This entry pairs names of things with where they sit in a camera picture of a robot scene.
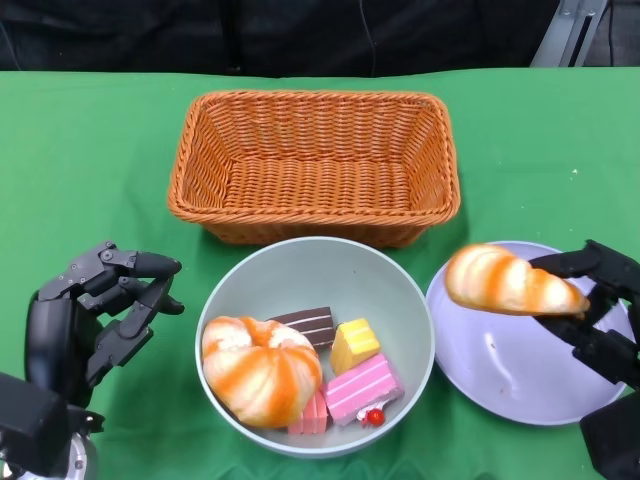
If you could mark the orange wicker basket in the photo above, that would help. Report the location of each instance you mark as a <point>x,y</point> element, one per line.
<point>315,165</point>

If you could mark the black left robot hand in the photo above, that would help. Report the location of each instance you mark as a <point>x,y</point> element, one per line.
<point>47,340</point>

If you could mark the yellow cake slice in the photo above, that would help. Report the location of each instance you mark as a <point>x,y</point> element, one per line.
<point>355,345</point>

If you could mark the salmon pink cake slice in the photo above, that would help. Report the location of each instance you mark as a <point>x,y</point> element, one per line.
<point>312,415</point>

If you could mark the pale green bowl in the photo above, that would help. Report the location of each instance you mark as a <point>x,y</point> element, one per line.
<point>310,275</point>

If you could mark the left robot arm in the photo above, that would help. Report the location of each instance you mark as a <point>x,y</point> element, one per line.
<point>30,430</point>

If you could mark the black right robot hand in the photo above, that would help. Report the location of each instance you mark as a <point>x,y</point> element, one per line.
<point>615,350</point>

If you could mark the grey metal stand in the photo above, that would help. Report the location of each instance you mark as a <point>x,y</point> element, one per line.
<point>562,35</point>

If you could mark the green tablecloth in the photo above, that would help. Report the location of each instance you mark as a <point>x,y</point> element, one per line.
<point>100,175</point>

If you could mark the lavender plate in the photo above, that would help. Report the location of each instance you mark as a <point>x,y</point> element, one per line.
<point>510,370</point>

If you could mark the black backdrop curtain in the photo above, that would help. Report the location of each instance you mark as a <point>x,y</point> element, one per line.
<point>200,35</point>

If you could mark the orange striped bread roll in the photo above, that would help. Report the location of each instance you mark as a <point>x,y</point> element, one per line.
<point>260,372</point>
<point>505,282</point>

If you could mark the pink cake slice with cherry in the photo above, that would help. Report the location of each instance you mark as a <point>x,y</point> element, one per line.
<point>362,387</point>

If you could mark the brown chocolate cake slice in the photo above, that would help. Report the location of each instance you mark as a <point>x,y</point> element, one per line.
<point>307,325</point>

